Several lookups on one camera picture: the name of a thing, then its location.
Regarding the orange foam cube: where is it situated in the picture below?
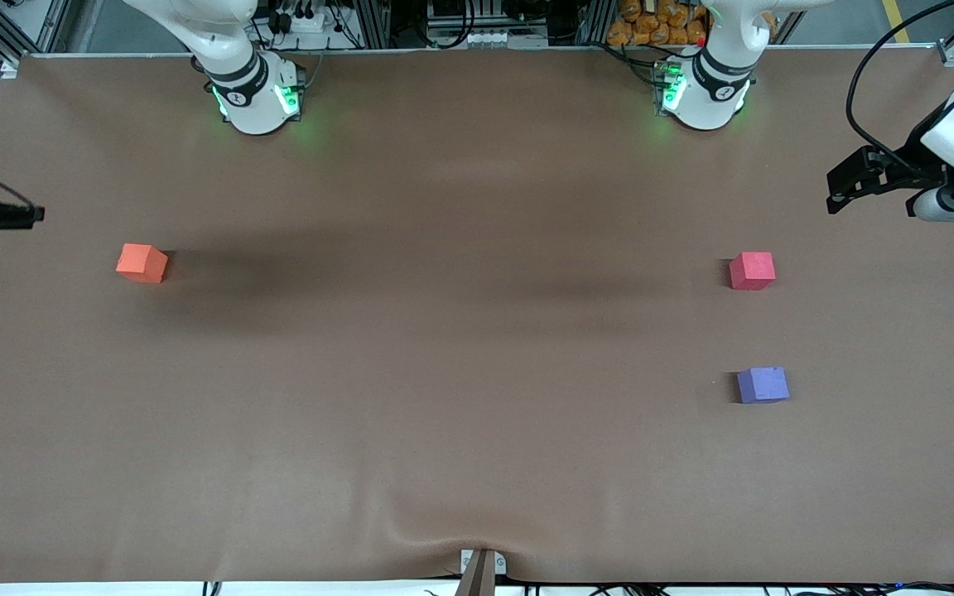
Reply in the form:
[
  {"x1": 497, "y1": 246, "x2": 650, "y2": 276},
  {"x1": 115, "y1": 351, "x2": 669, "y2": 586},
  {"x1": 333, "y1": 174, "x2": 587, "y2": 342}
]
[{"x1": 116, "y1": 243, "x2": 169, "y2": 284}]

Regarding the red foam cube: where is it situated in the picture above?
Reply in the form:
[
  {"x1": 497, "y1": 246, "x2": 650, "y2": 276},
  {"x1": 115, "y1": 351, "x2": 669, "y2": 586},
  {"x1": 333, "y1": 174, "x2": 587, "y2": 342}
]
[{"x1": 729, "y1": 252, "x2": 776, "y2": 291}]

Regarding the purple foam cube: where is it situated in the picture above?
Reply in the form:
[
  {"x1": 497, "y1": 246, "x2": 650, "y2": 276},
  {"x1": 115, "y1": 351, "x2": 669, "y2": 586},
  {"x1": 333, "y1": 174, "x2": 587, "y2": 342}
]
[{"x1": 736, "y1": 367, "x2": 790, "y2": 405}]

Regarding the orange snack bags pile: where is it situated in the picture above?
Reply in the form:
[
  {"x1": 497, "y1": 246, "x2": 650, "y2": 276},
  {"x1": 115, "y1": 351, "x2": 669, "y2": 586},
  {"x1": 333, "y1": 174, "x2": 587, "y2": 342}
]
[{"x1": 608, "y1": 0, "x2": 710, "y2": 47}]

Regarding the white power strip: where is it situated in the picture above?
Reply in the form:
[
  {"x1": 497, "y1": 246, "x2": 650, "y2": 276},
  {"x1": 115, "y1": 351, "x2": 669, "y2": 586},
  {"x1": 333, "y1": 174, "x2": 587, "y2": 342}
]
[{"x1": 268, "y1": 0, "x2": 330, "y2": 36}]

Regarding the white connector strip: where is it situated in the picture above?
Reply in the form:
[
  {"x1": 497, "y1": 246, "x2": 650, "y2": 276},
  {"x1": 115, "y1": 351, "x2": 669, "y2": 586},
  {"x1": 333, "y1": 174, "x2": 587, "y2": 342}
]
[{"x1": 427, "y1": 29, "x2": 554, "y2": 49}]

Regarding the brown table mat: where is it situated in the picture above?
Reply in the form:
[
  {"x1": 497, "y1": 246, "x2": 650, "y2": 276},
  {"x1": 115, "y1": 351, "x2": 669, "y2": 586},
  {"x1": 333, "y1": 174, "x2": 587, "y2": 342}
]
[{"x1": 0, "y1": 48, "x2": 954, "y2": 584}]

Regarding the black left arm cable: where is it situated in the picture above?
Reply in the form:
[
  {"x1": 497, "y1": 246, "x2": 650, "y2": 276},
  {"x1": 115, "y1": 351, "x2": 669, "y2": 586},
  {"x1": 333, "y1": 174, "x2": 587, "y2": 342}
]
[{"x1": 846, "y1": 0, "x2": 954, "y2": 166}]

